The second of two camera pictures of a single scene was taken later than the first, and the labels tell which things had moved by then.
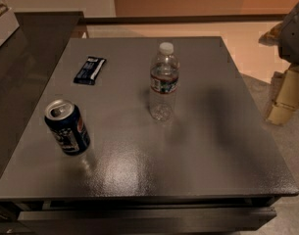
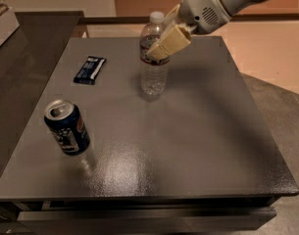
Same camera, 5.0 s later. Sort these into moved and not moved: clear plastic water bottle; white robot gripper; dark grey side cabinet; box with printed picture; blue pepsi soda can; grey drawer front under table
Moved: white robot gripper; clear plastic water bottle
Not moved: dark grey side cabinet; grey drawer front under table; box with printed picture; blue pepsi soda can
